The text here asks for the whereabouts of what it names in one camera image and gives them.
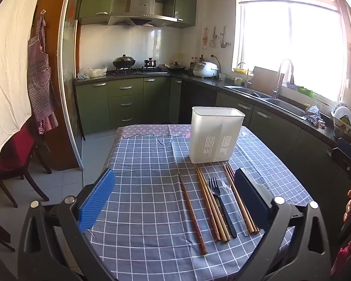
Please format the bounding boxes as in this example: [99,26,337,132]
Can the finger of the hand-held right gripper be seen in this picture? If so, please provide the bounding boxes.
[331,137,351,172]

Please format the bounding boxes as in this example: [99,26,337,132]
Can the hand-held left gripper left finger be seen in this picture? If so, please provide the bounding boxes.
[17,168,117,281]

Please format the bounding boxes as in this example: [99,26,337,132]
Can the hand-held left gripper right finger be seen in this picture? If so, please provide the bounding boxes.
[235,168,333,281]

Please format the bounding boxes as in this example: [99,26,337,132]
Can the light wooden chopstick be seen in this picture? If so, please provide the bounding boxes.
[201,167,231,242]
[224,164,253,234]
[197,166,224,243]
[199,166,228,243]

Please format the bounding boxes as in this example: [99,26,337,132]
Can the black plastic fork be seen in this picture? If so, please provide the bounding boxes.
[208,176,237,239]

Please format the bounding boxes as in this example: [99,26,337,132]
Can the clear plastic spoon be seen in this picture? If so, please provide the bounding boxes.
[221,177,249,237]

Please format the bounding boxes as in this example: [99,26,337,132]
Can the white plastic utensil holder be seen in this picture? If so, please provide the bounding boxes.
[189,106,245,164]

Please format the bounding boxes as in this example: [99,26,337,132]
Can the person's right hand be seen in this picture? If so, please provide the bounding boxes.
[343,182,351,223]

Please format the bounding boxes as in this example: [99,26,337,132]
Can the dish rack with plates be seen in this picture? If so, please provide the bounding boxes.
[330,102,351,144]

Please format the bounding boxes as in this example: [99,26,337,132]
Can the crumpled dish rag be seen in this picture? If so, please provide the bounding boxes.
[305,105,327,128]

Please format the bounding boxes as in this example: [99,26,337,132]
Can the blue checked tablecloth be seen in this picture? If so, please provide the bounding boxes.
[82,124,314,281]

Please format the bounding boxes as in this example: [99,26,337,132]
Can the green plastic container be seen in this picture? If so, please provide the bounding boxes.
[298,86,316,98]

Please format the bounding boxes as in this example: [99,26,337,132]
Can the steel kitchen sink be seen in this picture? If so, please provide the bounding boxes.
[224,85,306,118]

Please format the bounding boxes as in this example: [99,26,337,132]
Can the person's pink floral clothing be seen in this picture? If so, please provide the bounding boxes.
[330,239,351,276]

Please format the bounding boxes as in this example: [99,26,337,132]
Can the red cushioned wooden chair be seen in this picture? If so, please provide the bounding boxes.
[0,117,53,208]

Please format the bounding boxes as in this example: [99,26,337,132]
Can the green lower cabinets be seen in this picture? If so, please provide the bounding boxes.
[74,76,351,200]

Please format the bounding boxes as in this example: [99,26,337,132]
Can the green cabinets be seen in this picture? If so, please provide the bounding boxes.
[74,76,351,200]
[78,0,198,30]

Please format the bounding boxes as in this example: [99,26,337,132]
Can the tall steel faucet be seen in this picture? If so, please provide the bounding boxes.
[272,59,295,99]

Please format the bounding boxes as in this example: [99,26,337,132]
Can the wooden cutting board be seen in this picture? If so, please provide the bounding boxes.
[252,66,282,91]

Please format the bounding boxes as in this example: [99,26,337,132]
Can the kitchen window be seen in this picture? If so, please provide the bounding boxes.
[234,0,351,104]

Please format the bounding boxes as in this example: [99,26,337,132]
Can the small steel faucet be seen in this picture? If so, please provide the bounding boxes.
[237,63,252,89]

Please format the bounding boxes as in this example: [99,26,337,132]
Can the white plastic bags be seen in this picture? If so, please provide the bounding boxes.
[77,66,108,79]

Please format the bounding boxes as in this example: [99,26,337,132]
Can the black kitchen countertop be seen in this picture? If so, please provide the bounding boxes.
[74,71,340,147]

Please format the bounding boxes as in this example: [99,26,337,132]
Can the purple checked apron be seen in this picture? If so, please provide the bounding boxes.
[28,11,59,135]

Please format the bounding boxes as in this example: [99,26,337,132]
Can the gas stove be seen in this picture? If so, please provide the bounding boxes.
[111,67,168,75]

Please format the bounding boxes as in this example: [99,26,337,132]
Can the glass sliding door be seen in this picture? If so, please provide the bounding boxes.
[58,0,87,170]

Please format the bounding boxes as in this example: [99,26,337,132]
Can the black wok with lid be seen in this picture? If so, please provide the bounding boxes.
[113,54,136,70]

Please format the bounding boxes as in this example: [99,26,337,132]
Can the white rice cooker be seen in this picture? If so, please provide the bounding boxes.
[192,61,220,78]

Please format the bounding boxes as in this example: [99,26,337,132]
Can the seasoning bottles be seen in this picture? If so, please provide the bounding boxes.
[190,54,205,68]

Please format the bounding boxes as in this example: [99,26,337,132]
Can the black frying pan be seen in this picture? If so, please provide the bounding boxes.
[163,61,186,71]

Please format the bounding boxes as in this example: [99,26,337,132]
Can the white cloth sheet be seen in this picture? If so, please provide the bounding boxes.
[0,0,49,176]

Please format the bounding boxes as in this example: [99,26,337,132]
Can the hanging kitchen tools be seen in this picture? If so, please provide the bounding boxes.
[203,26,232,49]

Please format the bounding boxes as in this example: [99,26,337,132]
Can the steel range hood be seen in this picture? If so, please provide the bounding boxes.
[108,0,178,27]

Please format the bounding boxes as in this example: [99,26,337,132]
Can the green upper cabinets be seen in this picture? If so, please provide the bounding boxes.
[78,0,198,30]

